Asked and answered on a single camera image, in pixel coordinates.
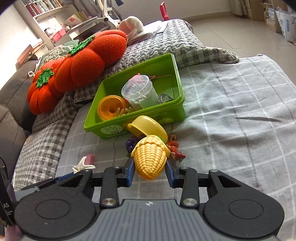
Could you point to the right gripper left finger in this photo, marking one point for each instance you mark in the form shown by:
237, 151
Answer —
88, 189

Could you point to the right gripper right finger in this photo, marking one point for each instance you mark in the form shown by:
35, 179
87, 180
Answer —
189, 180

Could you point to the white starfish toy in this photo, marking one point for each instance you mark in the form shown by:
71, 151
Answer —
81, 166

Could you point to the red lobster toy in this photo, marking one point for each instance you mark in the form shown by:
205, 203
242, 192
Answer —
173, 146

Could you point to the purple toy grapes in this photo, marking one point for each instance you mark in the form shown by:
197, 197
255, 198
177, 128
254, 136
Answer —
130, 144

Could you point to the yellow toy corn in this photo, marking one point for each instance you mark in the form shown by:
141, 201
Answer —
150, 156

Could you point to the amber rubber octopus toy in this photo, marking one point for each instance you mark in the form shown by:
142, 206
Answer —
123, 111

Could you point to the pink rectangular block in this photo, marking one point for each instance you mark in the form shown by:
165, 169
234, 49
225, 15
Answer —
90, 159

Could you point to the grey checkered blanket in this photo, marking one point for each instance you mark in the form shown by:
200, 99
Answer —
41, 152

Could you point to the grey sofa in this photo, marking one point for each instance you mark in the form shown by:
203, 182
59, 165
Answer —
16, 117

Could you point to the orange yellow toy disc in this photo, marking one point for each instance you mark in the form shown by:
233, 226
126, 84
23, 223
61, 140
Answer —
110, 106

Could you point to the yellow toy pot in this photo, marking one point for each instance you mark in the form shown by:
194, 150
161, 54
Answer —
144, 125

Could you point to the crumpled foil wrapper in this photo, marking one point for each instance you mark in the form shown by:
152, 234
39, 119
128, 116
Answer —
164, 98

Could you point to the small orange pumpkin cushion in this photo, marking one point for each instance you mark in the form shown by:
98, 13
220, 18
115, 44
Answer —
43, 95

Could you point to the clear cotton swab jar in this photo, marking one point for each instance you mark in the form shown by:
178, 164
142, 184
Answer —
140, 96

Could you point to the large orange pumpkin cushion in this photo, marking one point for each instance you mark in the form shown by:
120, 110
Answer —
88, 60

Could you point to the green plastic storage box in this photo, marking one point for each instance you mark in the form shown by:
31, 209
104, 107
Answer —
164, 74

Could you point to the pink pig toy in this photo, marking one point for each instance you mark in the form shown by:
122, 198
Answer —
140, 79

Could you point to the white bookshelf with books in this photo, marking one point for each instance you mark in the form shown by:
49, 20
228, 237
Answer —
58, 22

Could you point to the pink white plush toy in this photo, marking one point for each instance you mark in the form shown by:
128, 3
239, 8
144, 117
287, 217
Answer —
133, 28

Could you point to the white office chair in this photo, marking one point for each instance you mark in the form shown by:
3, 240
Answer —
108, 15

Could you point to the white paper shopping bag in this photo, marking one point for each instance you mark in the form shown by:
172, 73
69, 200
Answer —
287, 24

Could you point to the wooden bookshelf desk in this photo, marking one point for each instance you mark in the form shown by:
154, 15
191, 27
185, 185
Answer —
260, 11

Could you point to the red chair back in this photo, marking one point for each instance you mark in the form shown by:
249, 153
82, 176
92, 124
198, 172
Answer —
163, 11

